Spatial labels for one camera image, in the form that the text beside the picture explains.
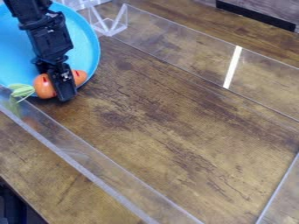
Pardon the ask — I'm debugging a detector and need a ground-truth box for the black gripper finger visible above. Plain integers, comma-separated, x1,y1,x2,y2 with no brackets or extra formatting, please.
48,63,78,102

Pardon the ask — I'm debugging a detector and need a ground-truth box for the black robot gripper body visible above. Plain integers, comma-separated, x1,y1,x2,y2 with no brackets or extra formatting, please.
4,0,74,72

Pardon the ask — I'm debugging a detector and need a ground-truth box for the orange toy carrot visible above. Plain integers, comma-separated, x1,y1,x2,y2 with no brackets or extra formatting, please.
8,70,88,102

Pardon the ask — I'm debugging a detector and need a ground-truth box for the black bar at table edge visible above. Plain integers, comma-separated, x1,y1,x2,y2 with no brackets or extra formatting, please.
216,0,296,32

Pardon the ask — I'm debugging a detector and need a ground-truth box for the clear acrylic front wall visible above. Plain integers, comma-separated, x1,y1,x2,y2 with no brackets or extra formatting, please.
0,85,203,224

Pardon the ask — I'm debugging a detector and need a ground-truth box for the clear acrylic wall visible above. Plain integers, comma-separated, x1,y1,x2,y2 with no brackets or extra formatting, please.
0,85,203,224
58,0,299,122
256,153,299,224

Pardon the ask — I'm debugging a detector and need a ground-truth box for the clear acrylic back wall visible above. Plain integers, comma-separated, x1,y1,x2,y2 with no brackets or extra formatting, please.
58,0,299,122

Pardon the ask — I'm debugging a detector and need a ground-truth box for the clear acrylic right wall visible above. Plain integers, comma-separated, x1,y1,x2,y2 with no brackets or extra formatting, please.
256,153,299,224

